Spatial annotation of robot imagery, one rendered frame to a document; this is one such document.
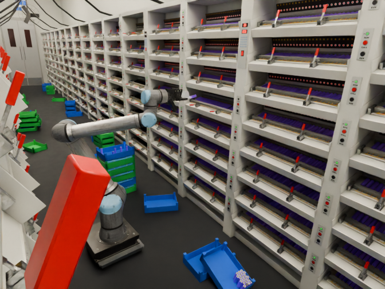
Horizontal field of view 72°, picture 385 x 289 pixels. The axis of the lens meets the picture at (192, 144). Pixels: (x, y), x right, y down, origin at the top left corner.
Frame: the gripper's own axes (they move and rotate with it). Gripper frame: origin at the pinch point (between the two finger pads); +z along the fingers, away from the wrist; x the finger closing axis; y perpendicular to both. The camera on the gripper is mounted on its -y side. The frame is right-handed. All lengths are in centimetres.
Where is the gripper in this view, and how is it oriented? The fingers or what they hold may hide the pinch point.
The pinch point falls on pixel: (189, 98)
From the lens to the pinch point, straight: 197.3
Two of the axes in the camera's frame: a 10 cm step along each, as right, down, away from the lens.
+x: -5.7, -3.1, 7.6
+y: 0.8, -9.4, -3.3
